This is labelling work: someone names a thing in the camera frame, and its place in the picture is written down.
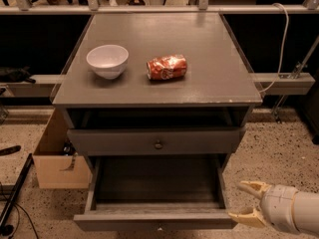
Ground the crushed orange soda can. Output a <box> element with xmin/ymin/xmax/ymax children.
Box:
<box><xmin>147</xmin><ymin>55</ymin><xmax>187</xmax><ymax>81</ymax></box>

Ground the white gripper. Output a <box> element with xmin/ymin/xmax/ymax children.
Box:
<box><xmin>228</xmin><ymin>181</ymin><xmax>298</xmax><ymax>233</ymax></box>

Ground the grey drawer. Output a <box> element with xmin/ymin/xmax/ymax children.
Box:
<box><xmin>68</xmin><ymin>127</ymin><xmax>245</xmax><ymax>156</ymax></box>
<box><xmin>74</xmin><ymin>154</ymin><xmax>236</xmax><ymax>231</ymax></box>

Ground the black bag on ledge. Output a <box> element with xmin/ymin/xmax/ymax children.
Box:
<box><xmin>0</xmin><ymin>67</ymin><xmax>36</xmax><ymax>84</ymax></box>

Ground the white ceramic bowl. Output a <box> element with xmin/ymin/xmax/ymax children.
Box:
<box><xmin>86</xmin><ymin>45</ymin><xmax>129</xmax><ymax>80</ymax></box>

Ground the cardboard box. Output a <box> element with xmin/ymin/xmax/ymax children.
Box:
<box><xmin>33</xmin><ymin>110</ymin><xmax>91</xmax><ymax>189</ymax></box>

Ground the grey wooden drawer cabinet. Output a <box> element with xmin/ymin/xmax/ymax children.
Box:
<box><xmin>49</xmin><ymin>11</ymin><xmax>263</xmax><ymax>171</ymax></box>

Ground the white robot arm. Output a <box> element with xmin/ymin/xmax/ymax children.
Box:
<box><xmin>228</xmin><ymin>181</ymin><xmax>319</xmax><ymax>237</ymax></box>

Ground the metal railing frame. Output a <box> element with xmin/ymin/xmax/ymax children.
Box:
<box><xmin>0</xmin><ymin>0</ymin><xmax>319</xmax><ymax>16</ymax></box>

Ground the black tool on floor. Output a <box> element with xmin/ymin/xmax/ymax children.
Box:
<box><xmin>0</xmin><ymin>145</ymin><xmax>21</xmax><ymax>156</ymax></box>

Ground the black pole on floor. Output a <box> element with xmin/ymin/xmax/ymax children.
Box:
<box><xmin>0</xmin><ymin>154</ymin><xmax>32</xmax><ymax>233</ymax></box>

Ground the white cable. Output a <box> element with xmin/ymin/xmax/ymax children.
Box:
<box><xmin>258</xmin><ymin>2</ymin><xmax>290</xmax><ymax>94</ymax></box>

